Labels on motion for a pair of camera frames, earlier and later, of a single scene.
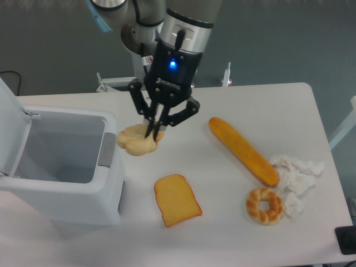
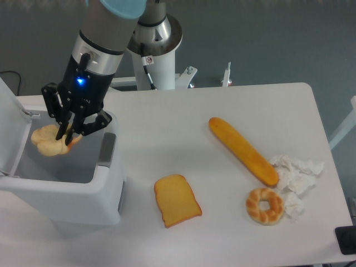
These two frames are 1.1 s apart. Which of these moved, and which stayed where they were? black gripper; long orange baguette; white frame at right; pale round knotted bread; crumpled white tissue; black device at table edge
Moved: pale round knotted bread; black gripper
Stayed: long orange baguette; black device at table edge; white frame at right; crumpled white tissue
